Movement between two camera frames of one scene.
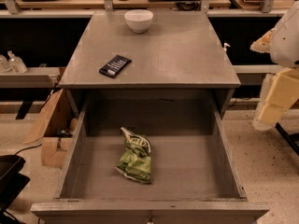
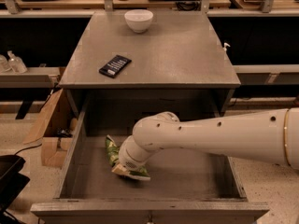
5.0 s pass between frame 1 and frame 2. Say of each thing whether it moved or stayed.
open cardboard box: stayed
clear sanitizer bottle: stayed
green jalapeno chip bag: moved
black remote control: stayed
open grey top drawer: stayed
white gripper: moved
